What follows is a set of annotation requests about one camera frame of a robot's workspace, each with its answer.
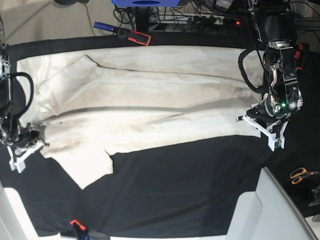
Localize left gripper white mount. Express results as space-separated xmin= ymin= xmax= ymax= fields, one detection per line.
xmin=236 ymin=102 xmax=290 ymax=151

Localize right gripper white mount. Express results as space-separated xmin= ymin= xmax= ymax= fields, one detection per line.
xmin=6 ymin=122 xmax=50 ymax=174

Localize white T-shirt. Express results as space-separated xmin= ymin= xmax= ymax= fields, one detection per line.
xmin=16 ymin=45 xmax=261 ymax=189

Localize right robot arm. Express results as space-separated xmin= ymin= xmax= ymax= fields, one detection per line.
xmin=0 ymin=20 xmax=47 ymax=174

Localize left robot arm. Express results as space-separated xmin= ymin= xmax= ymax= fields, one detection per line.
xmin=237 ymin=0 xmax=308 ymax=151

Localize white plastic bin left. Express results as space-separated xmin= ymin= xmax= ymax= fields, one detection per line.
xmin=0 ymin=179 xmax=62 ymax=240

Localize white plastic bin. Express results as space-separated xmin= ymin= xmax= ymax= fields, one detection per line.
xmin=226 ymin=167 xmax=317 ymax=240
xmin=0 ymin=179 xmax=62 ymax=240

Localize white plastic bin right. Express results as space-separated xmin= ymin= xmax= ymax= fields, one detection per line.
xmin=226 ymin=167 xmax=317 ymax=240

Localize red black clamp near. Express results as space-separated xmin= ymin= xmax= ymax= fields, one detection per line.
xmin=60 ymin=219 xmax=111 ymax=240

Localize black table cloth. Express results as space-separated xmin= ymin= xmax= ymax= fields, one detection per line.
xmin=0 ymin=36 xmax=320 ymax=238

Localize blue box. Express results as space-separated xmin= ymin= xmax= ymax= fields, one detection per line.
xmin=111 ymin=0 xmax=180 ymax=8

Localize orange handled scissors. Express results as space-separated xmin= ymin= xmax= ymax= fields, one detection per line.
xmin=289 ymin=167 xmax=320 ymax=185

